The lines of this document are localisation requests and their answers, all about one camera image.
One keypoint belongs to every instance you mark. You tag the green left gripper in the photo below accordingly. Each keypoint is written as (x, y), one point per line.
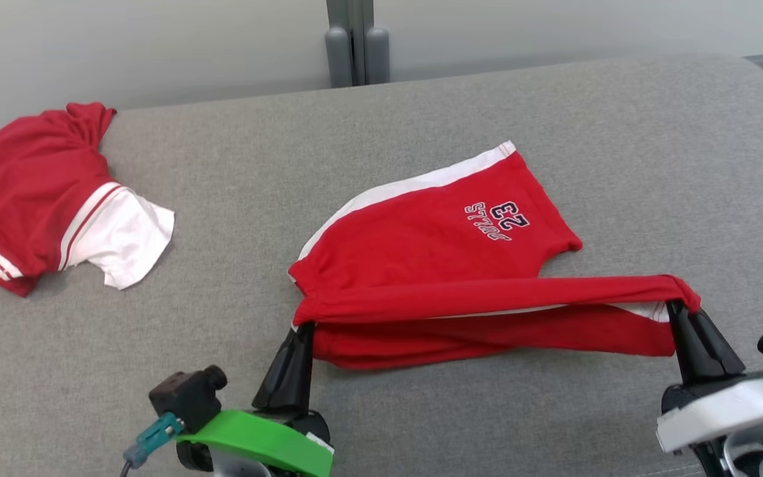
(255, 437)

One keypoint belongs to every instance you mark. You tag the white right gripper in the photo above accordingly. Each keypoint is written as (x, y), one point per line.
(719, 407)

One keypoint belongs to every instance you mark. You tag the red shorts white side stripe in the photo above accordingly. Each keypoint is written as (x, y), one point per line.
(421, 252)

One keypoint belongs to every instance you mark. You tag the red jersey shirt white sleeves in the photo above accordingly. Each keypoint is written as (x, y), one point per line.
(30, 185)

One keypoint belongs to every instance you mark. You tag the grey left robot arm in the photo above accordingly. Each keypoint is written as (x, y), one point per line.
(236, 467)

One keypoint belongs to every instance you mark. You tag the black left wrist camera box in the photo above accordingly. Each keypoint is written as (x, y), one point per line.
(183, 397)

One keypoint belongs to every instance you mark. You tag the grey cylinder post foot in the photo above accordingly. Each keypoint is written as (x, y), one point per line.
(338, 59)
(377, 56)

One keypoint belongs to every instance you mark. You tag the grey partition post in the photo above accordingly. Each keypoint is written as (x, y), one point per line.
(355, 33)

